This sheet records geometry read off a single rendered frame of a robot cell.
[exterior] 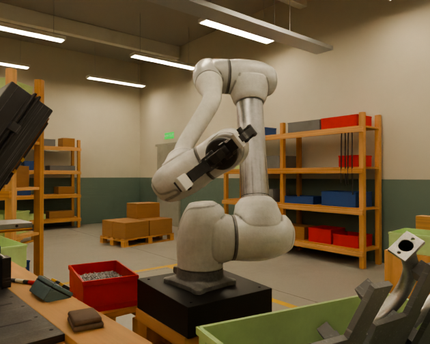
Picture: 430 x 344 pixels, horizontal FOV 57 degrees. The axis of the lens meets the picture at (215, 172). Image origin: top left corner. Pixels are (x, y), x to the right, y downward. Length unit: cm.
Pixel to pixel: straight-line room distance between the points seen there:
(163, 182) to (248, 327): 42
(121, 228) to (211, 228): 629
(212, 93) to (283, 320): 73
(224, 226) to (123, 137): 1054
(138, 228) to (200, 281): 637
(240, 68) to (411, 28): 522
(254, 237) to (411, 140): 513
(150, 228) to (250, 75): 648
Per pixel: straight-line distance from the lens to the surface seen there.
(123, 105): 1186
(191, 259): 129
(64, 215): 1054
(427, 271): 87
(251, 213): 132
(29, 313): 135
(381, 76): 664
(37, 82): 458
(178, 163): 105
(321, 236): 643
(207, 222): 127
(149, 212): 825
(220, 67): 151
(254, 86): 151
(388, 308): 94
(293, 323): 112
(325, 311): 118
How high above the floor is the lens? 131
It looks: 1 degrees up
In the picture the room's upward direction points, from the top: straight up
